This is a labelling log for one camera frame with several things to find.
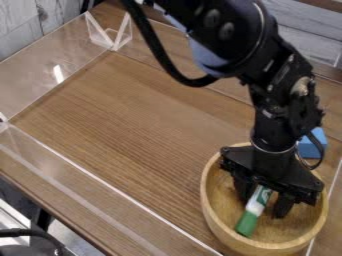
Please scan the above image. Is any brown wooden bowl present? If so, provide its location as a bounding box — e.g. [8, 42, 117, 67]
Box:
[201, 152, 329, 256]

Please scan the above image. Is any blue sponge block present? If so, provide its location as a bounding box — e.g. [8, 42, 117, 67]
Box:
[297, 125, 330, 160]

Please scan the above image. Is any clear acrylic barrier wall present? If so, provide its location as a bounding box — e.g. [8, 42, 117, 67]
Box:
[0, 10, 342, 256]

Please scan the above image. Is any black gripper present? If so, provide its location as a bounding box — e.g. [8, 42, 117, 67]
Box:
[221, 146, 325, 219]

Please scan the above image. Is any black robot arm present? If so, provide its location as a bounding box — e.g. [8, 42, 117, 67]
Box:
[155, 0, 325, 218]

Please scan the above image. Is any green white Expo marker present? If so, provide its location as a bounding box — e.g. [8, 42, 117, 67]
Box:
[235, 185, 273, 237]

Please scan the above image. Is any black equipment lower left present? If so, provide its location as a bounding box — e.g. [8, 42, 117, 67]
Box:
[0, 227, 68, 256]

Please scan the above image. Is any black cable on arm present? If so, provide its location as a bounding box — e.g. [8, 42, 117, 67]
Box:
[121, 0, 225, 88]

